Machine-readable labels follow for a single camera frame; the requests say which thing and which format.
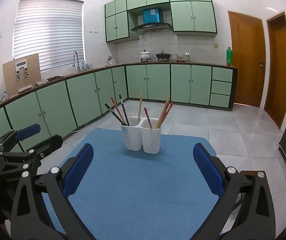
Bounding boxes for black chopstick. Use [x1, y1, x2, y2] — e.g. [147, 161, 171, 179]
[104, 103, 127, 126]
[119, 94, 129, 126]

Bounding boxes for plain bamboo chopstick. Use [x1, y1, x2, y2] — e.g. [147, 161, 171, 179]
[156, 96, 170, 128]
[137, 90, 144, 124]

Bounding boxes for red patterned bamboo chopstick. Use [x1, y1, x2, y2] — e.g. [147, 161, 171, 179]
[156, 102, 171, 128]

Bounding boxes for green lower kitchen cabinets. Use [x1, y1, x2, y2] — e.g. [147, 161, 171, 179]
[0, 63, 237, 151]

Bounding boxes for cardboard sheet with device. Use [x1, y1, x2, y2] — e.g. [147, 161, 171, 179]
[3, 54, 42, 97]

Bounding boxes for blue table mat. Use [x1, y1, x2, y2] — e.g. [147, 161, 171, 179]
[41, 128, 218, 239]

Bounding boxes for chrome sink faucet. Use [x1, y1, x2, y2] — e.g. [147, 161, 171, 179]
[72, 51, 81, 72]

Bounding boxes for white twin utensil holder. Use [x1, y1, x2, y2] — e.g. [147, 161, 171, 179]
[121, 116, 162, 154]

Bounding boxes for window blind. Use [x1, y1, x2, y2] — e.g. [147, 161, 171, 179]
[12, 0, 86, 72]

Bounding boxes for steel kettle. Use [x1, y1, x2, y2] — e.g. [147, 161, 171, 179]
[107, 56, 113, 66]

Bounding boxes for white cooking pot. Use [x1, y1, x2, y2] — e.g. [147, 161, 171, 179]
[140, 50, 151, 62]

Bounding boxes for brown wooden door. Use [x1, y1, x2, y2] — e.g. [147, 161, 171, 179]
[228, 11, 266, 107]
[264, 12, 286, 127]

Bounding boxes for green bottle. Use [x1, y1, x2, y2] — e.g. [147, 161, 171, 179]
[226, 47, 232, 66]

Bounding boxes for black wok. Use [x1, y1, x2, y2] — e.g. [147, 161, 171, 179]
[156, 50, 171, 62]

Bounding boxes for glass jars on counter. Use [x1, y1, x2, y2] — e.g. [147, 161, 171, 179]
[170, 53, 195, 62]

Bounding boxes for black range hood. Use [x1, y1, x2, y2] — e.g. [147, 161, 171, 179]
[131, 8, 173, 34]

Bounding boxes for green upper wall cabinets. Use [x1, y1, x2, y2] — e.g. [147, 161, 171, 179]
[104, 0, 217, 43]

